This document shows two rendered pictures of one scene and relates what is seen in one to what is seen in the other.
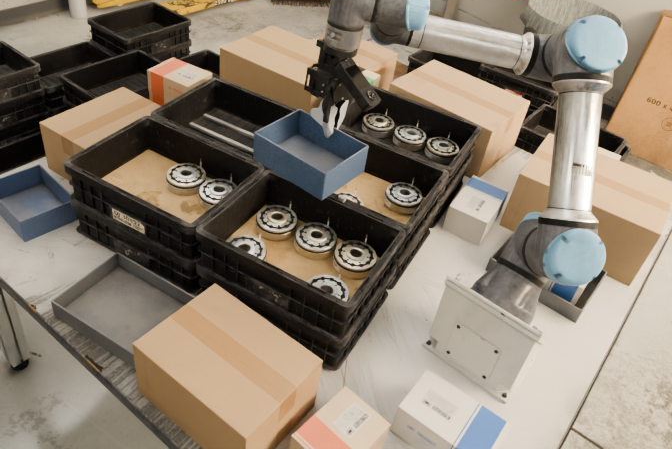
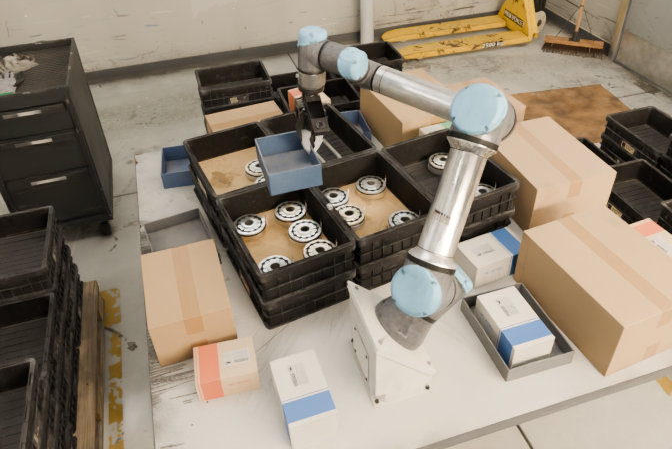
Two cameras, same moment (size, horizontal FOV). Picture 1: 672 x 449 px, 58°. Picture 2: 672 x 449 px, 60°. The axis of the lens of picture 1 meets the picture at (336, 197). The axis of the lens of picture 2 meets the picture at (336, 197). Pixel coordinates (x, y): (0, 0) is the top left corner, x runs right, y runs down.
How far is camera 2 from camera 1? 1.00 m
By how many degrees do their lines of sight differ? 33
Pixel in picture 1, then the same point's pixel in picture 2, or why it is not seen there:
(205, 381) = (156, 290)
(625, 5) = not seen: outside the picture
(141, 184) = (232, 167)
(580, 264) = (412, 296)
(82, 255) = (186, 205)
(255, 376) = (184, 299)
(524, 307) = (402, 330)
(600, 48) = (471, 112)
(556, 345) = (467, 390)
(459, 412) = (307, 385)
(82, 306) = (162, 234)
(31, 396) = not seen: hidden behind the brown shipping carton
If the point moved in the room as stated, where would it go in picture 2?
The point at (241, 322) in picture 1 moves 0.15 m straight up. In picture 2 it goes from (206, 266) to (197, 227)
